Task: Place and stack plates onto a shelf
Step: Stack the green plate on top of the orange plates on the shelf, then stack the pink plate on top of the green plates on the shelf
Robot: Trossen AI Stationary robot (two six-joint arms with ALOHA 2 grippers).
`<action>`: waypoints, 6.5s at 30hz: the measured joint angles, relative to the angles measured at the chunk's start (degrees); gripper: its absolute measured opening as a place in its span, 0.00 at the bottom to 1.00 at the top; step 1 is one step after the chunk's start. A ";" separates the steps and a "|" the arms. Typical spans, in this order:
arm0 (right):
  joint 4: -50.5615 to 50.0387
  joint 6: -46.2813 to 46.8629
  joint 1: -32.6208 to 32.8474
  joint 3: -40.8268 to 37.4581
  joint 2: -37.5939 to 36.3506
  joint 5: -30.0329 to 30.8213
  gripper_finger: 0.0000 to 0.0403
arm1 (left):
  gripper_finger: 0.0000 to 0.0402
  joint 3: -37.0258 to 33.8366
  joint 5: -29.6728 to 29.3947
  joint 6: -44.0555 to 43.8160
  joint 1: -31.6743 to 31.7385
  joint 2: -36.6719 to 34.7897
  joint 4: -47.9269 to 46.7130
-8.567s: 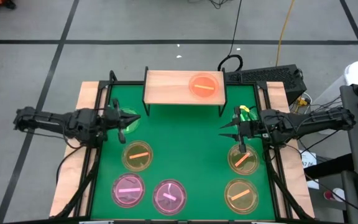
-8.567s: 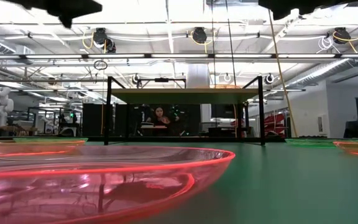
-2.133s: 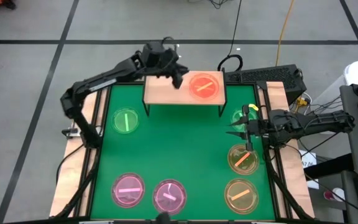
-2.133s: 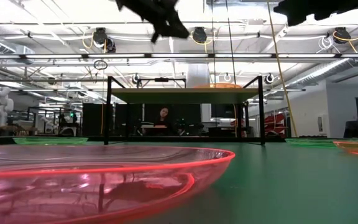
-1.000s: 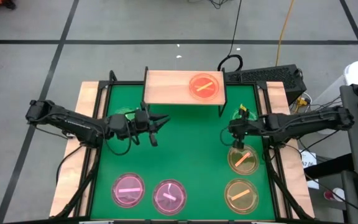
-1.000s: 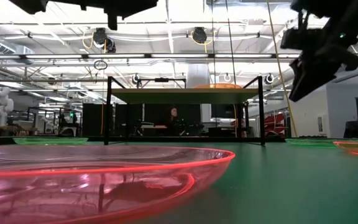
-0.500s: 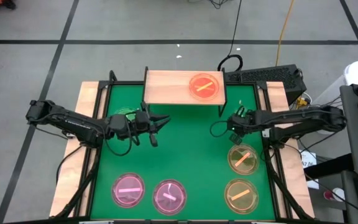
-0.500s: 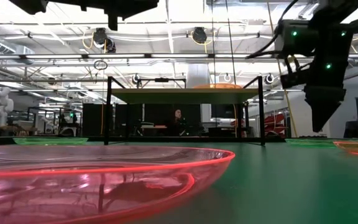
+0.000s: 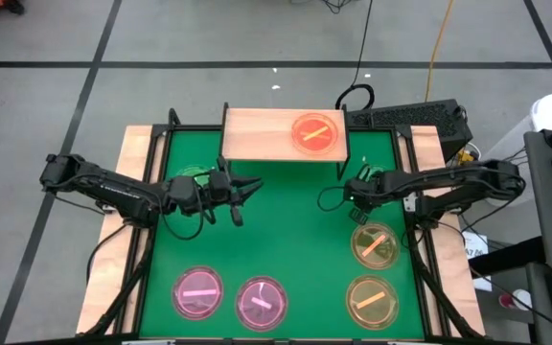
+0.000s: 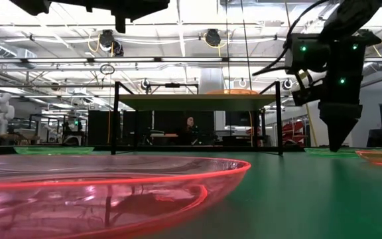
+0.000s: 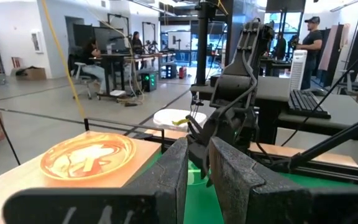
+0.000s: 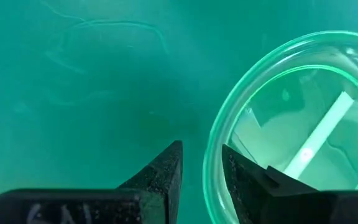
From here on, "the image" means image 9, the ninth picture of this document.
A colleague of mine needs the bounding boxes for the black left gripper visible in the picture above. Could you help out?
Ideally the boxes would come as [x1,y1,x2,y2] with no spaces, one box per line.
[207,156,264,227]

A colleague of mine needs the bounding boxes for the clear pink plastic plate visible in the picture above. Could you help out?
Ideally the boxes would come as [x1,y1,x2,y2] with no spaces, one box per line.
[171,265,225,321]
[234,276,289,333]

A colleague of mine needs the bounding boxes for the wooden shelf with black legs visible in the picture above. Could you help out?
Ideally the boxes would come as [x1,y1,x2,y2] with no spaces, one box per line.
[218,102,352,182]

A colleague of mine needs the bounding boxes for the green table mat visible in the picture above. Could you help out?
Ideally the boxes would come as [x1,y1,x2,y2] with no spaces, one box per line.
[139,129,426,340]

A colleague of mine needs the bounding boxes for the black computer case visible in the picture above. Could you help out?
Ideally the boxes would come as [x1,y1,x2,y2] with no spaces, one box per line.
[345,99,474,162]

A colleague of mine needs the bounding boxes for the yellow plug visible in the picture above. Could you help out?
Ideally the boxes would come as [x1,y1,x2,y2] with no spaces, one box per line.
[455,149,479,165]

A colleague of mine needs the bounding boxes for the white paper sheet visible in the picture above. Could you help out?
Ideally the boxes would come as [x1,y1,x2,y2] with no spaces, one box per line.
[460,230,493,292]

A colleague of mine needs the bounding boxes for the red and white cup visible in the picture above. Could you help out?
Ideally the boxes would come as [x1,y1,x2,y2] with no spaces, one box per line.
[498,288,534,311]

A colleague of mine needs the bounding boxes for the black metal table frame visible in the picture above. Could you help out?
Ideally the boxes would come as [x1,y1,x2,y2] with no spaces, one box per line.
[77,107,488,345]

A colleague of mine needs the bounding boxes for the long black cable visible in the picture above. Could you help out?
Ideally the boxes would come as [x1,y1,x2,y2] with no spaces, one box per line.
[334,0,376,111]

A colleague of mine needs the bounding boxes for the yellow cable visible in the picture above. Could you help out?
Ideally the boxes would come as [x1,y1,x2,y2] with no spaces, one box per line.
[424,0,455,103]

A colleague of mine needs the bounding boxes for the thin black cable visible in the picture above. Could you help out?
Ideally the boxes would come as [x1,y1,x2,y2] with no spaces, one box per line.
[85,222,133,287]

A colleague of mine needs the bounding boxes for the black cable bundle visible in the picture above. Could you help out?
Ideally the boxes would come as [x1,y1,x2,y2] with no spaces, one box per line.
[321,0,357,14]

